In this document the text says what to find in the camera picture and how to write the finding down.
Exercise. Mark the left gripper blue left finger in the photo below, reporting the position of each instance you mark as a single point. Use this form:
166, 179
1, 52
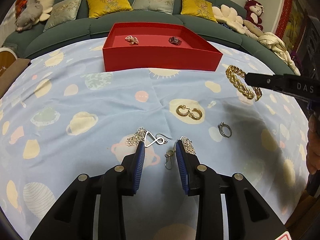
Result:
137, 166

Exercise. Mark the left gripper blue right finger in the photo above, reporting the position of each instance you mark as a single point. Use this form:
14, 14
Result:
182, 165

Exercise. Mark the right hand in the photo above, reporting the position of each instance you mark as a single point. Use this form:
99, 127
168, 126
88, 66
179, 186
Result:
313, 149

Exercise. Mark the silver mesh earring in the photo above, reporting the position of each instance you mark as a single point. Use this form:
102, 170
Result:
137, 137

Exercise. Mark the gold hoop earring right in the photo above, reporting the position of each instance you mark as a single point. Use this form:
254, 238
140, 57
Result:
195, 114

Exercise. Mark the gold hoop earring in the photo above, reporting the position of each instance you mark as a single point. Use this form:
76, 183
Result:
195, 114
183, 110

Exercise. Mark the gold hoop earring left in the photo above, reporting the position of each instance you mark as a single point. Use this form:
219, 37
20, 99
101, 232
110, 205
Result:
183, 110

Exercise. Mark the cream crumpled blanket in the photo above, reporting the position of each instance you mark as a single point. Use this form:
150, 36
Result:
275, 44

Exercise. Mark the beige oval plush pillow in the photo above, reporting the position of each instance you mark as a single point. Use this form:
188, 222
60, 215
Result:
253, 28

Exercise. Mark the light blue patterned tablecloth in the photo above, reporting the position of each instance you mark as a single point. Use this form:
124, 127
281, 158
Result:
65, 115

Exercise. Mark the red monkey plush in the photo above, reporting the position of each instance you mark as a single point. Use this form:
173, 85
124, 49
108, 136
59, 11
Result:
254, 11

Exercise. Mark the red shallow tray box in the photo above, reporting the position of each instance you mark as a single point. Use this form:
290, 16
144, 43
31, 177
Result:
146, 45

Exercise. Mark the cream flower shaped cushion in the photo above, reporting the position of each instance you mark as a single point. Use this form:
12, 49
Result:
230, 17

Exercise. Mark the dark red bead cluster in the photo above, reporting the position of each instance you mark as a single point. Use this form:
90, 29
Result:
175, 41

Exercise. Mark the yellow embroidered right cushion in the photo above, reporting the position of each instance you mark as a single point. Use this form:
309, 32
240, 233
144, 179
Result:
198, 8

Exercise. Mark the yellow embroidered cushion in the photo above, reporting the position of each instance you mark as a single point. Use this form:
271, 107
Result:
198, 8
99, 8

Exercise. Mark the teal green sectional sofa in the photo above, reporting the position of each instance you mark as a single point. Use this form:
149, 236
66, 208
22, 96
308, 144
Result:
37, 41

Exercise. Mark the yellow embroidered left cushion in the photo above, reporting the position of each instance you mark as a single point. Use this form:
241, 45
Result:
99, 8

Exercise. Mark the brown cardboard card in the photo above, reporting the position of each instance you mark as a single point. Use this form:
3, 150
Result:
12, 73

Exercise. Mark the grey-green embroidered left cushion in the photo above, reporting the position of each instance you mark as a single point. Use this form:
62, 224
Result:
62, 12

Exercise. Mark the round wooden white device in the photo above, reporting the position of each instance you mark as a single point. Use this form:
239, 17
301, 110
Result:
7, 58

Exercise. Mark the grey pig plush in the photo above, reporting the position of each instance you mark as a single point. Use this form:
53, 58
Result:
29, 17

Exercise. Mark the red orange tassel ornament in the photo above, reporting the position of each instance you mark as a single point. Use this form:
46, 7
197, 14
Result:
20, 5

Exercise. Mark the red gold wall hanging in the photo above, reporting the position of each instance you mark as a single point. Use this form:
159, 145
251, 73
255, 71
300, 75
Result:
291, 25

